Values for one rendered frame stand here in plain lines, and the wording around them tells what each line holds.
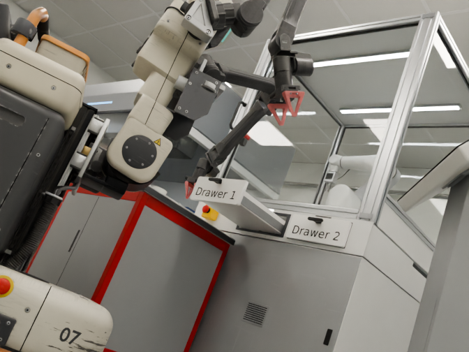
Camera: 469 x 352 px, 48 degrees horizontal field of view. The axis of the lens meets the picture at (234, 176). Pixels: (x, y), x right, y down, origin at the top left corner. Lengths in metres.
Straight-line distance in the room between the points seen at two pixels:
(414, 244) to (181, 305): 1.07
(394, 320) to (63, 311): 1.51
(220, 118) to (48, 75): 1.97
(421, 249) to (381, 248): 0.37
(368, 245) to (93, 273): 1.08
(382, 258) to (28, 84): 1.49
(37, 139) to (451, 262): 1.14
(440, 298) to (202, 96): 0.90
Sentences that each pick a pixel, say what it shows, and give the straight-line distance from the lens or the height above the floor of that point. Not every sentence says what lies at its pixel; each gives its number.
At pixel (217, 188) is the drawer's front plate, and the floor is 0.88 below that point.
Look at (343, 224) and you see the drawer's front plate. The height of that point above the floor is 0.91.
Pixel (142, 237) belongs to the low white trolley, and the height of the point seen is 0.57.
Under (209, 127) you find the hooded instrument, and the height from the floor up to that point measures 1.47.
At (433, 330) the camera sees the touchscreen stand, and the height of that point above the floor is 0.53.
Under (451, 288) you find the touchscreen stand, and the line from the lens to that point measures 1.54.
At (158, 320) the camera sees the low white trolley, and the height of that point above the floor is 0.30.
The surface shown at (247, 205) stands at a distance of 2.16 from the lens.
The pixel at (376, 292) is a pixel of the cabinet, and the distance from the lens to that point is 2.24.
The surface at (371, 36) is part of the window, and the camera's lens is 2.76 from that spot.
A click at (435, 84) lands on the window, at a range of 2.64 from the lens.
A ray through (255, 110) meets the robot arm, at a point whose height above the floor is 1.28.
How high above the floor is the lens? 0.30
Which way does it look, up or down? 17 degrees up
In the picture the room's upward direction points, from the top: 22 degrees clockwise
